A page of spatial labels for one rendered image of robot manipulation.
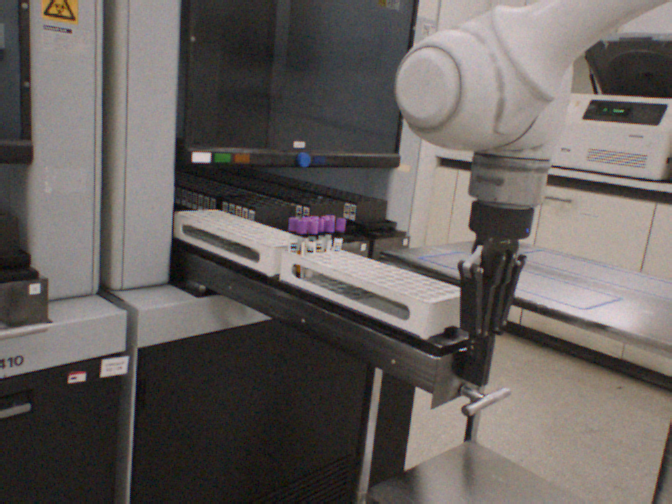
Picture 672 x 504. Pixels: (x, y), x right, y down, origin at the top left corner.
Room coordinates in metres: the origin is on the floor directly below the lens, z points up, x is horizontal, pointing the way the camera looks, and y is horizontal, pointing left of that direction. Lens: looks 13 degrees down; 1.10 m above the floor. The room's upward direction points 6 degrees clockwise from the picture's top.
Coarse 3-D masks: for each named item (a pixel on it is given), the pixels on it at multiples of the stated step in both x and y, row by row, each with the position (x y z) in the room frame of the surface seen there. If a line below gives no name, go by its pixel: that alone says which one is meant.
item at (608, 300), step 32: (384, 256) 1.24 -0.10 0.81; (416, 256) 1.24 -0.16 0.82; (448, 256) 1.27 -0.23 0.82; (544, 256) 1.38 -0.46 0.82; (544, 288) 1.09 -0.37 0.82; (576, 288) 1.12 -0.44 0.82; (608, 288) 1.15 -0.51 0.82; (640, 288) 1.18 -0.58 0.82; (576, 320) 0.95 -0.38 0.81; (608, 320) 0.94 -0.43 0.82; (640, 320) 0.96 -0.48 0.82; (480, 448) 1.49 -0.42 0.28; (416, 480) 1.31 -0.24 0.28; (448, 480) 1.33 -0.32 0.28; (480, 480) 1.34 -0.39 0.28; (512, 480) 1.36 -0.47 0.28; (544, 480) 1.38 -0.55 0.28
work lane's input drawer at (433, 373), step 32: (192, 256) 1.12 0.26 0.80; (224, 288) 1.05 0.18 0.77; (256, 288) 0.99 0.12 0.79; (288, 288) 0.95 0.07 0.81; (288, 320) 0.93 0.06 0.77; (320, 320) 0.88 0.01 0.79; (352, 320) 0.85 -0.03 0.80; (352, 352) 0.84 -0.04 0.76; (384, 352) 0.80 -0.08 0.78; (416, 352) 0.76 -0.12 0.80; (448, 352) 0.77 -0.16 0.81; (416, 384) 0.76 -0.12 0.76; (448, 384) 0.76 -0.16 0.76
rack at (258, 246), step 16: (176, 224) 1.19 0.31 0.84; (192, 224) 1.15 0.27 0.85; (208, 224) 1.12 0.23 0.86; (224, 224) 1.14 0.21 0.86; (240, 224) 1.15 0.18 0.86; (256, 224) 1.17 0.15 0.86; (192, 240) 1.15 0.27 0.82; (208, 240) 1.15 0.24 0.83; (224, 240) 1.17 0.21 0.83; (240, 240) 1.05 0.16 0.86; (256, 240) 1.03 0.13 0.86; (272, 240) 1.05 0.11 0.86; (288, 240) 1.06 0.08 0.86; (240, 256) 1.05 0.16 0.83; (256, 256) 1.14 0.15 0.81; (272, 256) 1.00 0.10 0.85; (272, 272) 1.00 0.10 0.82
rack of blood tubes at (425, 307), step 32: (288, 256) 0.97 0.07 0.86; (320, 256) 0.97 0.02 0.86; (352, 256) 0.99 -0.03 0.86; (320, 288) 0.91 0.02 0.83; (352, 288) 0.93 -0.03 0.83; (384, 288) 0.83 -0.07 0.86; (416, 288) 0.84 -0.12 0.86; (448, 288) 0.86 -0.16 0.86; (384, 320) 0.83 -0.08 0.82; (416, 320) 0.79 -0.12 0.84; (448, 320) 0.81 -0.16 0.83
